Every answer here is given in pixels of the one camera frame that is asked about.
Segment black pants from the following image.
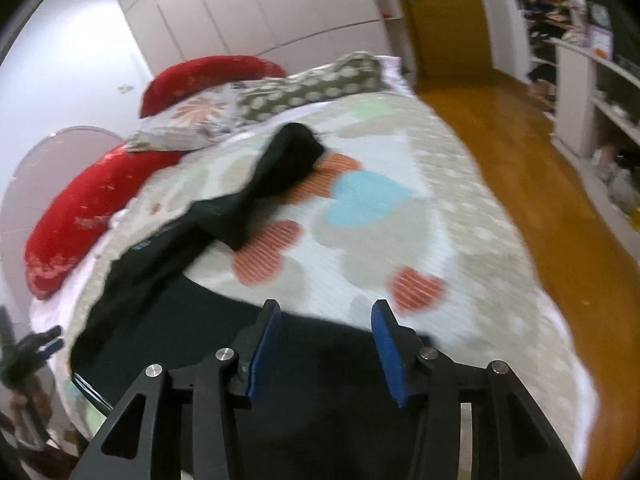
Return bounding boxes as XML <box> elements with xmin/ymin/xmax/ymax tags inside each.
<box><xmin>70</xmin><ymin>124</ymin><xmax>414</xmax><ymax>479</ymax></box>

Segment arched headboard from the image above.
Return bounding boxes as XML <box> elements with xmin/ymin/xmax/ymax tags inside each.
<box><xmin>1</xmin><ymin>126</ymin><xmax>122</xmax><ymax>315</ymax></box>

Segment heart patterned quilt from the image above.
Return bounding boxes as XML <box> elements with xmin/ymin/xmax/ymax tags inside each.
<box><xmin>54</xmin><ymin>93</ymin><xmax>598</xmax><ymax>466</ymax></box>

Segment floral pillow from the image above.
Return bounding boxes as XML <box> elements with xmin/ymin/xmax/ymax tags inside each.
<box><xmin>125</xmin><ymin>84</ymin><xmax>242</xmax><ymax>153</ymax></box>

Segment red cushion far side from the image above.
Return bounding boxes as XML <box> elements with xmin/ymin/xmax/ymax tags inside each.
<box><xmin>139</xmin><ymin>55</ymin><xmax>288</xmax><ymax>118</ymax></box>

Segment white shelf unit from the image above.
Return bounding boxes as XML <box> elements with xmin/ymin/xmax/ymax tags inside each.
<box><xmin>516</xmin><ymin>0</ymin><xmax>640</xmax><ymax>233</ymax></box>

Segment green dotted bolster pillow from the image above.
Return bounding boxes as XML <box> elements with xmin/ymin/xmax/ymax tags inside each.
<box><xmin>236</xmin><ymin>52</ymin><xmax>383</xmax><ymax>124</ymax></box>

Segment wooden door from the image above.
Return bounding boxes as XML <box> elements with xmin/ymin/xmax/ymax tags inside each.
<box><xmin>405</xmin><ymin>0</ymin><xmax>492</xmax><ymax>78</ymax></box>

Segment white wardrobe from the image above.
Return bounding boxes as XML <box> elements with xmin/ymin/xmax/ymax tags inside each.
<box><xmin>118</xmin><ymin>0</ymin><xmax>416</xmax><ymax>81</ymax></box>

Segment red cushion near wall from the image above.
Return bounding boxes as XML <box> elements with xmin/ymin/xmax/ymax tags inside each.
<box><xmin>24</xmin><ymin>145</ymin><xmax>182</xmax><ymax>300</ymax></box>

